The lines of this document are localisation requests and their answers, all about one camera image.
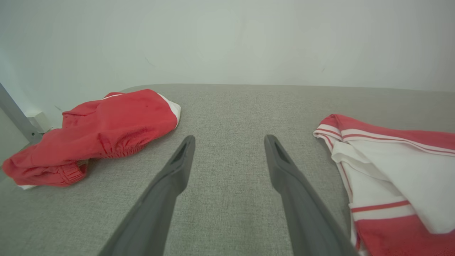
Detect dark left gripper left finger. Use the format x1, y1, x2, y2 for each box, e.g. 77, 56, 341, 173
98, 135, 196, 256

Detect red shorts with white stripe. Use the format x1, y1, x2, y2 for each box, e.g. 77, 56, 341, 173
2, 89, 182, 190

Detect grey metal pole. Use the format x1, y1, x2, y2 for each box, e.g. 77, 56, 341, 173
0, 82, 43, 145

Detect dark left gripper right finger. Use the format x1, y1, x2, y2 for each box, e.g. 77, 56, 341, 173
264, 134, 359, 256

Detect red jersey with white sleeves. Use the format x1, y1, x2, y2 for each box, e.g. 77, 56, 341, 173
313, 114, 455, 256

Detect white baseboard strip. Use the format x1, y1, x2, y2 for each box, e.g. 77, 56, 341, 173
27, 112, 52, 134

